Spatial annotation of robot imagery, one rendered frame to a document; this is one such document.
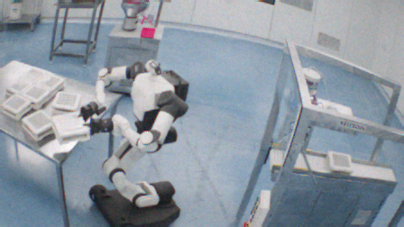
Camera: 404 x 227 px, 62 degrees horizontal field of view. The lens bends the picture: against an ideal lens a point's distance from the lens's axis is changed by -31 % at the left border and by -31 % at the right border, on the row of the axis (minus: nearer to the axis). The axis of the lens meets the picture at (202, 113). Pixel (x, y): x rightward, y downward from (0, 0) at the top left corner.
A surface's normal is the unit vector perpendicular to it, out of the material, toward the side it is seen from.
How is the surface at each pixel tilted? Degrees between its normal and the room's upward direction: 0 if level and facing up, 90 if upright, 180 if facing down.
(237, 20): 90
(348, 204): 90
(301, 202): 90
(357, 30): 90
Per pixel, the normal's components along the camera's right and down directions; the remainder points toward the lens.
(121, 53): 0.01, 0.48
